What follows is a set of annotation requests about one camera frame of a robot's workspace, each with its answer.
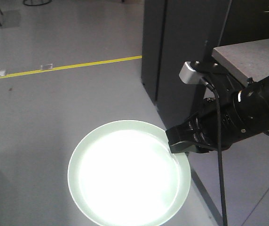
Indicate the dark grey cabinet column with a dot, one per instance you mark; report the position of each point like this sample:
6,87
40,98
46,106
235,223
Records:
176,31

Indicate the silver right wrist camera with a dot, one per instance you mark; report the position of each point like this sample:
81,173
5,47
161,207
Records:
192,72

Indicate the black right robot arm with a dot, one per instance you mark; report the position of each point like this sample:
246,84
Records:
244,114

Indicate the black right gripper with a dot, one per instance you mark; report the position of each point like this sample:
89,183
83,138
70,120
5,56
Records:
201,131

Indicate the light green round plate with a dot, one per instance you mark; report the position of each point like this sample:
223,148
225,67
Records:
124,174

